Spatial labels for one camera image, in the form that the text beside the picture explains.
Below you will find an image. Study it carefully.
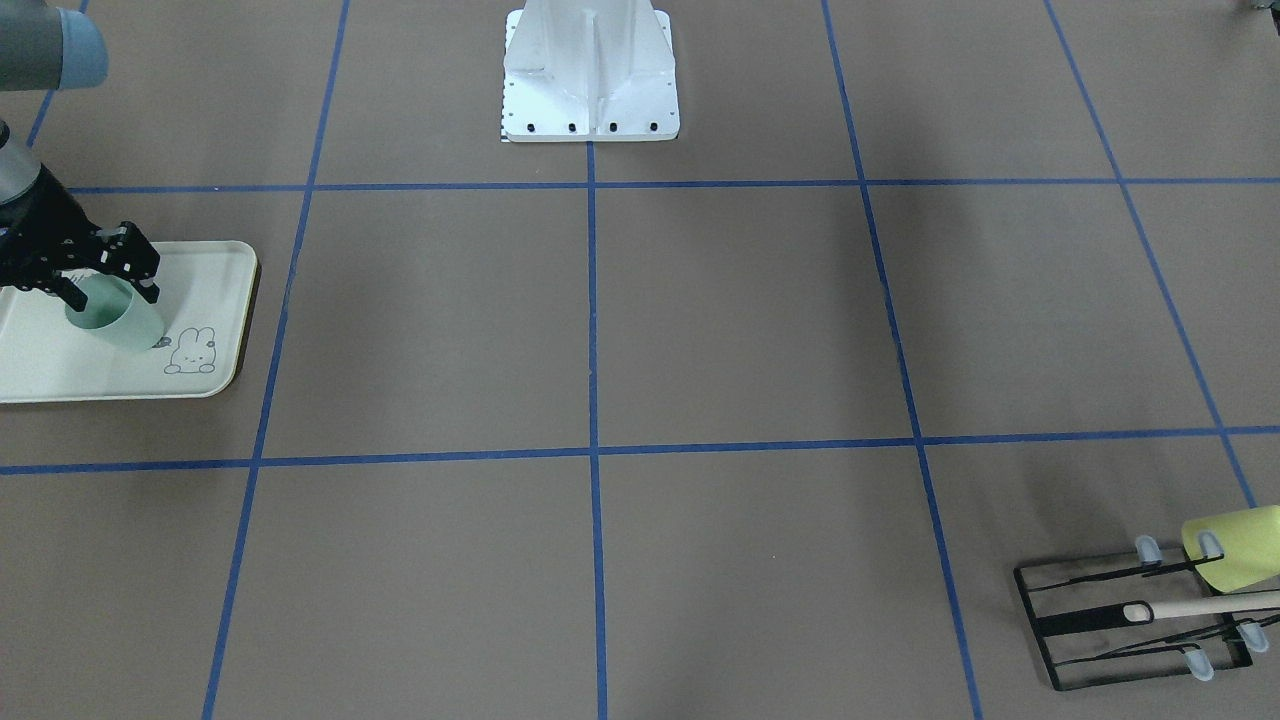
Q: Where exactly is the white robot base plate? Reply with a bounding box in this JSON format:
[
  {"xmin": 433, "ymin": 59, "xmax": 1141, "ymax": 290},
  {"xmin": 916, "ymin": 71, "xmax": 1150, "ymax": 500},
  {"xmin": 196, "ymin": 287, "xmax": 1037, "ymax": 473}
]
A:
[{"xmin": 500, "ymin": 1, "xmax": 681, "ymax": 143}]

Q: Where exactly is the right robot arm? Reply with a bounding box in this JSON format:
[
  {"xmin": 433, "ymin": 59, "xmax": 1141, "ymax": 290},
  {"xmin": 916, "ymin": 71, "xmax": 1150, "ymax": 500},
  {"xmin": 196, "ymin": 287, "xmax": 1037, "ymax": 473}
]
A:
[{"xmin": 1, "ymin": 1, "xmax": 160, "ymax": 311}]

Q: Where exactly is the cream rabbit tray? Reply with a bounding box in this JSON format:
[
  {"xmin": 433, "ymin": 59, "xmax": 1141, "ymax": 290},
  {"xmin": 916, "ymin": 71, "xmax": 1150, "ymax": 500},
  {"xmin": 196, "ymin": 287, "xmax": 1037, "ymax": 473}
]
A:
[{"xmin": 1, "ymin": 240, "xmax": 259, "ymax": 404}]

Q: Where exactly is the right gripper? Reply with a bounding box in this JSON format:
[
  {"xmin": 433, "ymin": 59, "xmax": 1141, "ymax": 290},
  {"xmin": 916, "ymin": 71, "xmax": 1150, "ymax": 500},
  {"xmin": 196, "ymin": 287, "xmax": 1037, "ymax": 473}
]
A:
[{"xmin": 1, "ymin": 167, "xmax": 161, "ymax": 311}]

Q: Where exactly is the yellow plastic cup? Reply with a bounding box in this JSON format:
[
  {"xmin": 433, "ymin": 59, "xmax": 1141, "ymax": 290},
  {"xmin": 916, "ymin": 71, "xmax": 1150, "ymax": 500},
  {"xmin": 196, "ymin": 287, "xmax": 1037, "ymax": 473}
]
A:
[{"xmin": 1181, "ymin": 505, "xmax": 1279, "ymax": 593}]

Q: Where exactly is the green plastic cup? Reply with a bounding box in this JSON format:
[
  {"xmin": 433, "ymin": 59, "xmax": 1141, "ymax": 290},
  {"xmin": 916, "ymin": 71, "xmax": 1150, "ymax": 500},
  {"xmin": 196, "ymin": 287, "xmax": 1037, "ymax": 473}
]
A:
[{"xmin": 64, "ymin": 274, "xmax": 166, "ymax": 352}]

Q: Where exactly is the black wire cup rack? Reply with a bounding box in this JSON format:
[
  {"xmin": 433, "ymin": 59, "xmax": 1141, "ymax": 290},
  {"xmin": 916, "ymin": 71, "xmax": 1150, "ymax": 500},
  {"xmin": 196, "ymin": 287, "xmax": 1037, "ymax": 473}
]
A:
[{"xmin": 1012, "ymin": 536, "xmax": 1277, "ymax": 692}]

